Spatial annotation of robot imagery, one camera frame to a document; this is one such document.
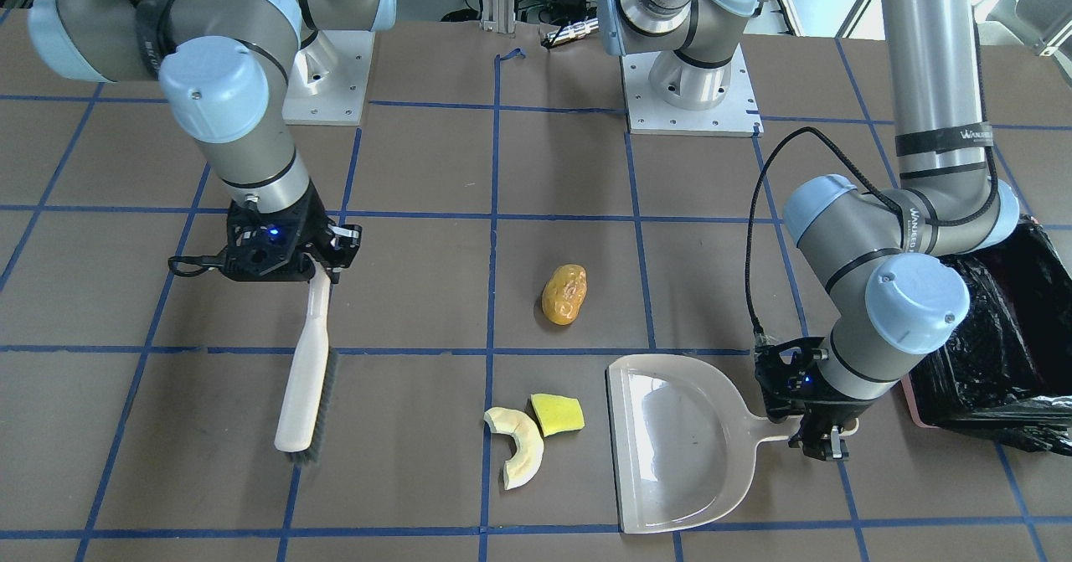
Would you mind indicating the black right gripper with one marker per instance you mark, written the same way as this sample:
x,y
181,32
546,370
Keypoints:
x,y
312,225

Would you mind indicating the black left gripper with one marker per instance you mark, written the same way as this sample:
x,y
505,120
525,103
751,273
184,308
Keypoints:
x,y
834,415

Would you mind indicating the beige plastic dustpan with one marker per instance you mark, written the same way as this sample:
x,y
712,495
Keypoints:
x,y
684,439

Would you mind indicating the beige hand brush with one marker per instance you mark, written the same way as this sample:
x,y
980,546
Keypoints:
x,y
302,418

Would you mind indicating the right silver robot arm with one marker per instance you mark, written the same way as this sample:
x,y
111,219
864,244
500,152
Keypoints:
x,y
224,67

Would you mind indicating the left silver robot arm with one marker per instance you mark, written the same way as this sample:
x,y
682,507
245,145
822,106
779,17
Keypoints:
x,y
877,252

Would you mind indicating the pink bin with black bag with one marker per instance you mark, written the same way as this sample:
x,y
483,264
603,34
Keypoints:
x,y
1005,373

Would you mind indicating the yellow-green sponge piece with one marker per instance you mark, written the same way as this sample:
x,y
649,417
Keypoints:
x,y
557,413

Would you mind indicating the yellow potato toy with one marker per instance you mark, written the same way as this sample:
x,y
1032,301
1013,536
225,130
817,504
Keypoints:
x,y
564,293

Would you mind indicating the pale curved peel piece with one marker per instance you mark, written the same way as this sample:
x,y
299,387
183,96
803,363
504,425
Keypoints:
x,y
528,454

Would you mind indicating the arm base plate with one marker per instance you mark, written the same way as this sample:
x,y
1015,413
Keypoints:
x,y
329,79
666,96

